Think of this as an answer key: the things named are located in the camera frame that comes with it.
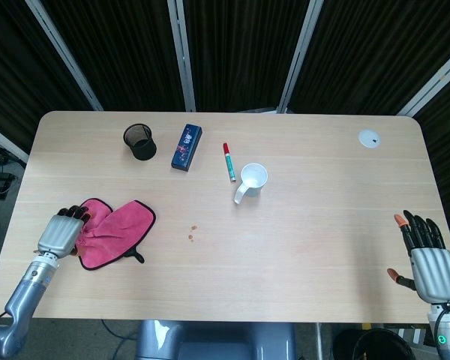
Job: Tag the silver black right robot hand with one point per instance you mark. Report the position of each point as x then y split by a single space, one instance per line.
433 268

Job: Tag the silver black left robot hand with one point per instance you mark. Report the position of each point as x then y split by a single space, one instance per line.
59 234

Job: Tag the pink cloth with dark trim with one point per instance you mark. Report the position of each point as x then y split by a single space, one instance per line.
114 234

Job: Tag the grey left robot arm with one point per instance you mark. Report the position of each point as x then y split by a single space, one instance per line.
20 300

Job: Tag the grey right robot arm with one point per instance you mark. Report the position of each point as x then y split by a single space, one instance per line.
446 330

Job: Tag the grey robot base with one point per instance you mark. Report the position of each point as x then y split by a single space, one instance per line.
215 340

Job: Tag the black waste bin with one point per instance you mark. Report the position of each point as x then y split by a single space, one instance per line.
371 344

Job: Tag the black mesh pen holder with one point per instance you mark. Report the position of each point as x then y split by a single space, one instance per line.
139 141

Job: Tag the dark blue patterned box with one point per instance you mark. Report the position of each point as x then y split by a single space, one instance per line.
186 148

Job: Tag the red green marker pen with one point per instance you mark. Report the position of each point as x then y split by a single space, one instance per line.
228 162

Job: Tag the white mug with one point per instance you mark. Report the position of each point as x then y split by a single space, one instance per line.
252 180

